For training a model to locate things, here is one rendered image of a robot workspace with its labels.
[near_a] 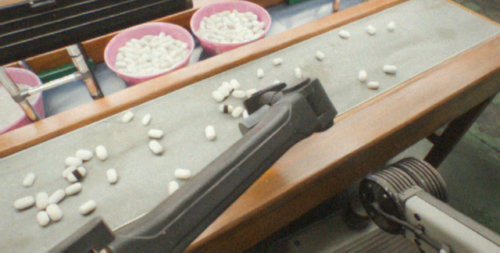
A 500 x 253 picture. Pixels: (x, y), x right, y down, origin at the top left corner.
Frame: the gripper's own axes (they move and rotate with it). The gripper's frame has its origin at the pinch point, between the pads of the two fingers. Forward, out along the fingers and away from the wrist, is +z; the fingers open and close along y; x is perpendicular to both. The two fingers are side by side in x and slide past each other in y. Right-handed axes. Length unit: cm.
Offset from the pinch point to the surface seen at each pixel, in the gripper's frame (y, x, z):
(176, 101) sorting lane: 12.8, -5.8, 18.1
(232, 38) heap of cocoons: -13.9, -16.9, 31.2
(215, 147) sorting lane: 11.0, 6.4, 4.1
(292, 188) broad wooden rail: 2.9, 17.1, -11.7
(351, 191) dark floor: -50, 66, 49
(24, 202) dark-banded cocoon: 50, 0, 8
